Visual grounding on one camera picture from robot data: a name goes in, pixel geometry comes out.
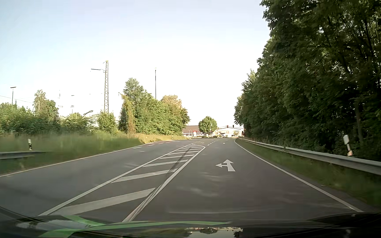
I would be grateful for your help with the short grey guard rail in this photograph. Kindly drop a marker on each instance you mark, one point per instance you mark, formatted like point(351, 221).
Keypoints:
point(5, 154)

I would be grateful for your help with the white building with dark roof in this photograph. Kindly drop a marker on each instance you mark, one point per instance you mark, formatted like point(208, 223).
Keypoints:
point(191, 131)

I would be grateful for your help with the round green tree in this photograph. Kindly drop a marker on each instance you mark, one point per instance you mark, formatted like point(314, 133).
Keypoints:
point(207, 125)

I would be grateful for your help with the tall grass verge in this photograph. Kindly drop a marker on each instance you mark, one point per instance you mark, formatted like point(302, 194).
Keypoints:
point(64, 142)

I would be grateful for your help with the road markings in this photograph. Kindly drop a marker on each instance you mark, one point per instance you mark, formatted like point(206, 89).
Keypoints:
point(104, 202)

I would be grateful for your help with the lattice steel pylon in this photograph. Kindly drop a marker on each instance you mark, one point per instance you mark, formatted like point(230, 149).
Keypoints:
point(106, 86)

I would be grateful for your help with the row of trees and bushes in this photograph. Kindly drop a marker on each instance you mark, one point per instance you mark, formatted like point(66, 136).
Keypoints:
point(144, 112)

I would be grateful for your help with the row of tall trees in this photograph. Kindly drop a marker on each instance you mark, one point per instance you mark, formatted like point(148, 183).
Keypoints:
point(326, 82)

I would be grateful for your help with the grass verge with guard rail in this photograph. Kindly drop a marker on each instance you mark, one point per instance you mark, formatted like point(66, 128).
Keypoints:
point(342, 180)

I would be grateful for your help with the grey asphalt road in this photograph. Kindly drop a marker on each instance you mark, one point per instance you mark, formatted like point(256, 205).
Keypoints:
point(243, 191)

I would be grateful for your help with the car's own bonnet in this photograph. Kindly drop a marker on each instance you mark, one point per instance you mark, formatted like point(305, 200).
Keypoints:
point(190, 229)

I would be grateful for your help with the black and white marker post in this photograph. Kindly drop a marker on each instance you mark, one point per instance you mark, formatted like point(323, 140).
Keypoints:
point(29, 144)

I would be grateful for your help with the lamp post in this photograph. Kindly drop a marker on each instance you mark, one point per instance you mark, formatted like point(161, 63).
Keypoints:
point(12, 97)

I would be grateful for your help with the grey metal guard rail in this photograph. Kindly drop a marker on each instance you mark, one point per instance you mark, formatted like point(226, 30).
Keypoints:
point(342, 160)

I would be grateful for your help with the tall thin mast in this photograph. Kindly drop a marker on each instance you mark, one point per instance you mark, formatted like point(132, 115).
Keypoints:
point(155, 82)

